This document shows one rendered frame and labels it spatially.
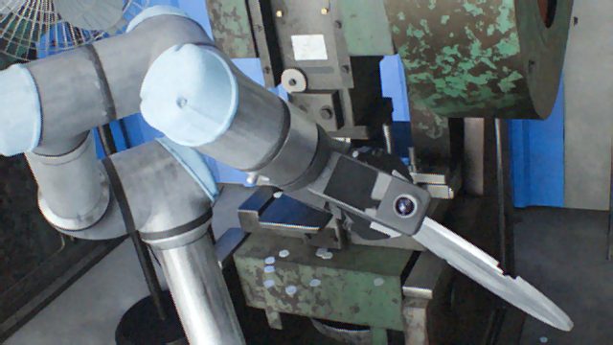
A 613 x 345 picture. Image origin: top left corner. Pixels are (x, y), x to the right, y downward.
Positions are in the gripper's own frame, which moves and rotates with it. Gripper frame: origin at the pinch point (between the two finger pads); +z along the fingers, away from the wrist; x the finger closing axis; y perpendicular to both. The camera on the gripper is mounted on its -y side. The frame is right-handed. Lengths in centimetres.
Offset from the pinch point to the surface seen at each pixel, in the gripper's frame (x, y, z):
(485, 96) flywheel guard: -23.4, 11.6, 21.6
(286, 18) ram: -32, 60, 19
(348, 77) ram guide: -25, 47, 28
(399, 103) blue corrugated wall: -56, 127, 141
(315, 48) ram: -28, 55, 25
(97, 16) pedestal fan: -26, 134, 15
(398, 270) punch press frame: 6, 34, 50
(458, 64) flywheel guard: -24.2, 12.0, 12.7
